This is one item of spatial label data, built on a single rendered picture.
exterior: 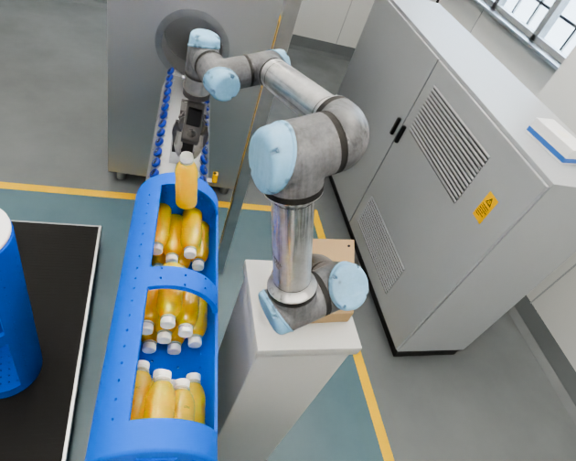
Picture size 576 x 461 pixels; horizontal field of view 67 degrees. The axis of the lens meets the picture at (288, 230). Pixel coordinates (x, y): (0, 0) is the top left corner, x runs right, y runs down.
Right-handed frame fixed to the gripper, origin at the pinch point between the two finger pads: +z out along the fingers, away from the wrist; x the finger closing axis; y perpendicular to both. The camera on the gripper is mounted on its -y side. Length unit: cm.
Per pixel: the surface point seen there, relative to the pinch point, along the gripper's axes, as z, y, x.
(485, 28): 8, 267, -250
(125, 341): 19, -51, 10
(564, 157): -10, 29, -156
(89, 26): 138, 375, 100
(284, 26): -19, 67, -32
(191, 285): 16.7, -34.7, -4.9
